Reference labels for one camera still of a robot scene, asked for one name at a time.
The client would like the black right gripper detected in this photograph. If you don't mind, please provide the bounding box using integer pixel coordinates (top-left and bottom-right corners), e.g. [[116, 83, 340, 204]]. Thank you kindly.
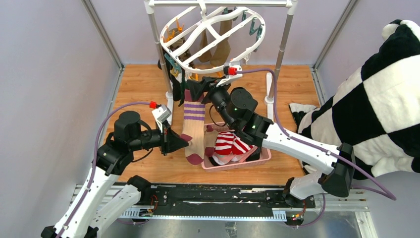
[[186, 76, 236, 129]]

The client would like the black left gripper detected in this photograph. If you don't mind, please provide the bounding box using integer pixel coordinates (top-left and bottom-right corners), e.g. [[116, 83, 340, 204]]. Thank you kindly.
[[130, 119, 189, 155]]

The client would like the dark green sock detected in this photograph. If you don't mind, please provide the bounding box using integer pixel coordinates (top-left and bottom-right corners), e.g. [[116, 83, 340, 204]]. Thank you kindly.
[[170, 70, 186, 107]]

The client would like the red white striped sock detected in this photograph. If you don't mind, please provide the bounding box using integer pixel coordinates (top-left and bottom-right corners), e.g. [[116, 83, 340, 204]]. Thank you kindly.
[[231, 137, 255, 155], [215, 131, 235, 155]]

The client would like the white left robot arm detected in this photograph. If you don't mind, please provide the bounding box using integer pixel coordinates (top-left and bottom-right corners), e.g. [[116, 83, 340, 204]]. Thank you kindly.
[[41, 106, 188, 238]]

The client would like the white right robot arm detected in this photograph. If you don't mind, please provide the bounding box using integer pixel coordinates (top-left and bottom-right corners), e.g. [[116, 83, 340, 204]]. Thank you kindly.
[[187, 77, 355, 207]]

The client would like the white oval clip hanger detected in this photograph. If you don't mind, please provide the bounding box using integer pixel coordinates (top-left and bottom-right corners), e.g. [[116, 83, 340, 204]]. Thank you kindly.
[[159, 6, 266, 74]]

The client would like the tan sock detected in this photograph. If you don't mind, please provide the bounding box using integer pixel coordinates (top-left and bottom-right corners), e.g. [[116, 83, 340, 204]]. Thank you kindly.
[[198, 29, 214, 63], [210, 20, 233, 67]]

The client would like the white metal drying rack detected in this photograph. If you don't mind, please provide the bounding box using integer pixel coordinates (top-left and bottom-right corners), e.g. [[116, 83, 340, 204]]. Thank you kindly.
[[144, 0, 298, 119]]

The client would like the pink plastic basket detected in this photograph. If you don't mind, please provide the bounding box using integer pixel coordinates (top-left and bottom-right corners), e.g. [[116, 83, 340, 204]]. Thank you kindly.
[[201, 124, 271, 172]]

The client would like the brown argyle sock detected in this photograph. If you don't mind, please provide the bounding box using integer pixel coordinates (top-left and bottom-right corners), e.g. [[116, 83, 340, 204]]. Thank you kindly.
[[167, 28, 191, 61]]

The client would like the black white checkered blanket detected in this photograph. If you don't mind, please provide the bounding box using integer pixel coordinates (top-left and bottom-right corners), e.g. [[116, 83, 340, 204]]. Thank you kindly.
[[289, 19, 420, 180]]

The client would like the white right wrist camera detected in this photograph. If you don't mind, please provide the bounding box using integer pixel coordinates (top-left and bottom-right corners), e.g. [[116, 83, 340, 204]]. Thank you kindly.
[[216, 61, 243, 87]]

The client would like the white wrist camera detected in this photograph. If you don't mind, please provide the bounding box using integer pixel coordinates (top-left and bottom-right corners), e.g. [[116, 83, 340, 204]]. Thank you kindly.
[[152, 105, 172, 132], [216, 61, 243, 87]]

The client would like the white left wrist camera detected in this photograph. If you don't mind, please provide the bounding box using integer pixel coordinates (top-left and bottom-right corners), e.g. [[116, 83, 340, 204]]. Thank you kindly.
[[152, 105, 172, 132]]

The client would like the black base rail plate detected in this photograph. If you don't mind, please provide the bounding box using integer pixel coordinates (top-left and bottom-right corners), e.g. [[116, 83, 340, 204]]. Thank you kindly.
[[122, 183, 315, 221]]

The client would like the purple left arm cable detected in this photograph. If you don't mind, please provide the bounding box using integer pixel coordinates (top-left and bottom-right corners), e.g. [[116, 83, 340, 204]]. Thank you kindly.
[[54, 102, 155, 238]]

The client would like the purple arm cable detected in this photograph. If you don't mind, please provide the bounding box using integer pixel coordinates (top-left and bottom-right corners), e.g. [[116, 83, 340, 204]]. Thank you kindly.
[[236, 68, 397, 229], [54, 102, 155, 238]]

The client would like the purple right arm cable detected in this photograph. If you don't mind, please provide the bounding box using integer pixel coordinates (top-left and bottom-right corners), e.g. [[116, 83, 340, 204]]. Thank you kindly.
[[236, 68, 397, 229]]

